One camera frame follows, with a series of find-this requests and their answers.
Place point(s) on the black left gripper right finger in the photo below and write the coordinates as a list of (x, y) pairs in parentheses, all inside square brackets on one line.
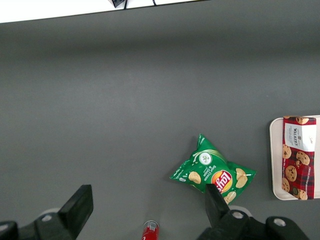
[(217, 207)]

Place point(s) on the beige plastic tray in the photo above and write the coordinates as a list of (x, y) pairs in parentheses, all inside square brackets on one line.
[(276, 160)]

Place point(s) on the grey table mat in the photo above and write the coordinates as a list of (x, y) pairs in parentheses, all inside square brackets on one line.
[(125, 100)]

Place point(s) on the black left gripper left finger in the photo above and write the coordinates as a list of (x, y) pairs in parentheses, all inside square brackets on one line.
[(77, 207)]

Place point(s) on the red tartan cookie box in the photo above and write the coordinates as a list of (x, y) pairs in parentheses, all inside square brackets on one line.
[(298, 160)]

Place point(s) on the red soda bottle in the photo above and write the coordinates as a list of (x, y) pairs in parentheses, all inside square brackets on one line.
[(150, 230)]

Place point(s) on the green chips bag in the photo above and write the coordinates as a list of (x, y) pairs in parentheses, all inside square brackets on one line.
[(207, 165)]

